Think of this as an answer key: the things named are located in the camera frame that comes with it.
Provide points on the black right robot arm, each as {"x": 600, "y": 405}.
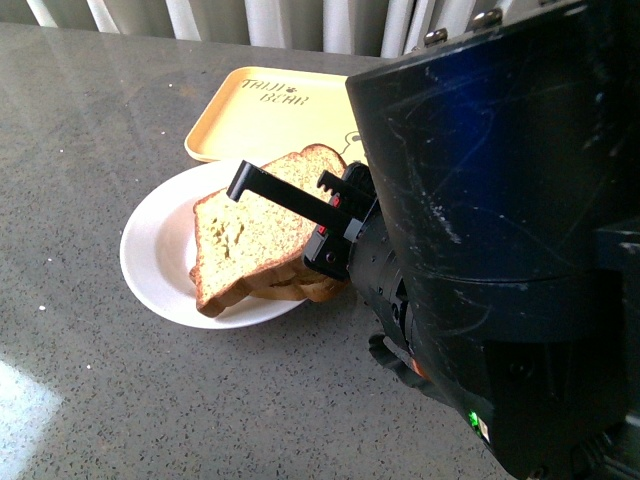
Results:
{"x": 494, "y": 230}

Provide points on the grey pleated curtain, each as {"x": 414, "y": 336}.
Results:
{"x": 385, "y": 29}

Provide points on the white round plate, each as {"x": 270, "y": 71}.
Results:
{"x": 158, "y": 250}

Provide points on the yellow bear tray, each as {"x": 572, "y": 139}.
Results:
{"x": 260, "y": 114}

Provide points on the bread slice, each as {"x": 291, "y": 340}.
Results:
{"x": 297, "y": 282}
{"x": 235, "y": 240}

